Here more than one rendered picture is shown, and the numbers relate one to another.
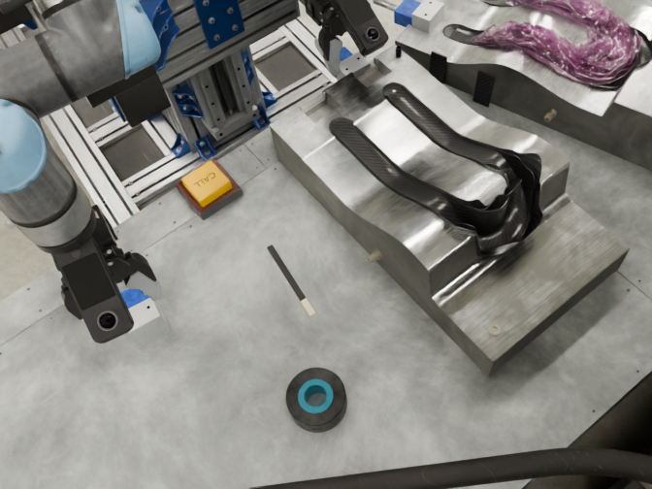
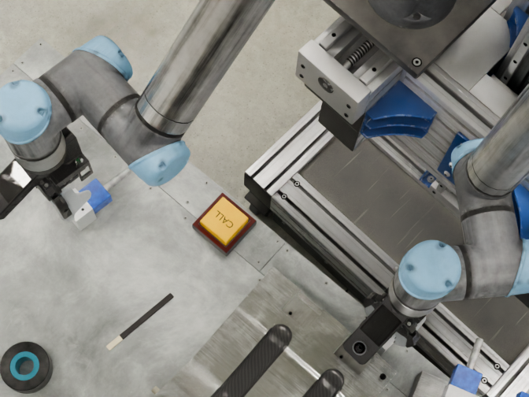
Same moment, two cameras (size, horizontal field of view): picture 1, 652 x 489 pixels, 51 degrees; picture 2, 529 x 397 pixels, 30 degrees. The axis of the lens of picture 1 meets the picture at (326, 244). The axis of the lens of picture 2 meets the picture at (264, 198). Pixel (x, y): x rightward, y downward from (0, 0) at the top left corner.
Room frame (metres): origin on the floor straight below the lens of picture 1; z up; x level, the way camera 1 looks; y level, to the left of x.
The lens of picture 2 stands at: (0.51, -0.32, 2.45)
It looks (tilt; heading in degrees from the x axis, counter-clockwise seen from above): 71 degrees down; 63
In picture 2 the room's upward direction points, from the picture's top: 6 degrees clockwise
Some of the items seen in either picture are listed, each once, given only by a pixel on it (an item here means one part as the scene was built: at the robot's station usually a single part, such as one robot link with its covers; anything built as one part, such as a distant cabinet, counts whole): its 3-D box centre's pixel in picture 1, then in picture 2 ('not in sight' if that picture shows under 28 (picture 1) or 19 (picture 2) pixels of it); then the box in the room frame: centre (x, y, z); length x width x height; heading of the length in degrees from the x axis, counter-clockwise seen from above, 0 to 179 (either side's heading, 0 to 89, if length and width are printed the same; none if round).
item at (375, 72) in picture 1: (372, 80); (353, 355); (0.80, -0.13, 0.87); 0.05 x 0.05 x 0.04; 28
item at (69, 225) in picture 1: (48, 211); (35, 141); (0.45, 0.28, 1.15); 0.08 x 0.08 x 0.05
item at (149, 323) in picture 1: (134, 297); (99, 192); (0.51, 0.30, 0.83); 0.13 x 0.05 x 0.05; 19
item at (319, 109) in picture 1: (320, 114); (302, 312); (0.75, -0.03, 0.87); 0.05 x 0.05 x 0.04; 28
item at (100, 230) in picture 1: (80, 243); (51, 161); (0.45, 0.28, 1.06); 0.09 x 0.08 x 0.12; 19
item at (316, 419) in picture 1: (316, 400); (26, 367); (0.30, 0.05, 0.82); 0.08 x 0.08 x 0.04
